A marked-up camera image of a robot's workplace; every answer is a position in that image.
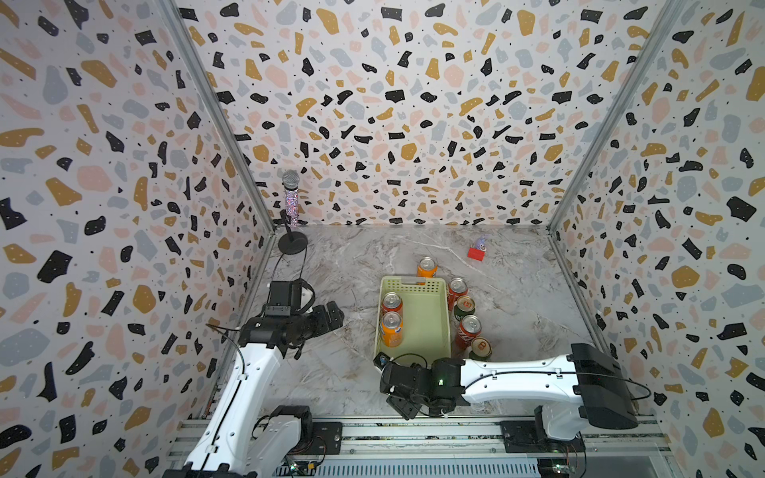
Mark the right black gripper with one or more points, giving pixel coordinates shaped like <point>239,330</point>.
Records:
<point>398,408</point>

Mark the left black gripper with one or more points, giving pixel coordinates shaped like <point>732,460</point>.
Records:
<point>322,322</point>

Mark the orange soda can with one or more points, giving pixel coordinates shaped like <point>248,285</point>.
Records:
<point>427,267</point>
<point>392,329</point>

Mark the pale green plastic basket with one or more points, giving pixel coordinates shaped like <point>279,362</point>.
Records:
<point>426,330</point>

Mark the red cola can column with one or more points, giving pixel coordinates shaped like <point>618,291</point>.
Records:
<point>468,329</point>
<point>392,303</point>

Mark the green gold-top soda can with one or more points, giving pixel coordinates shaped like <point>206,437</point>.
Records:
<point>480,349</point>

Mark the green soda can column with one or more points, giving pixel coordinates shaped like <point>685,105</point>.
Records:
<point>463,307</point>

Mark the red cola can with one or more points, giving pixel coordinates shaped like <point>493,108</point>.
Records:
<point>456,288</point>

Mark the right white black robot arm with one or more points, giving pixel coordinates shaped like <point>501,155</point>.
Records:
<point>585,387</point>

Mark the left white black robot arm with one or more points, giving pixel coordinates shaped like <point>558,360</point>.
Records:
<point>239,441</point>

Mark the microphone on black stand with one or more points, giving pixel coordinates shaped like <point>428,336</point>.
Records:
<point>292,242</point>

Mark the small red block toy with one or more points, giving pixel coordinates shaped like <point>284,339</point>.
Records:
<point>477,250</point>

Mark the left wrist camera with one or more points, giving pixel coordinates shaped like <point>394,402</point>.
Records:
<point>289,298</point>

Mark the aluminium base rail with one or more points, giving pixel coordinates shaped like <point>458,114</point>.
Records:
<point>476,446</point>

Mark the left aluminium corner post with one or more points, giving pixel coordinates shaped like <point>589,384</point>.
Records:
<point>169,13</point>

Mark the aluminium corner post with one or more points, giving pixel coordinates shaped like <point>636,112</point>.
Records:
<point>622,101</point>
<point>169,13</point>

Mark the right aluminium corner post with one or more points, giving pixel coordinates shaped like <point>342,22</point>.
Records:
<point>622,101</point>

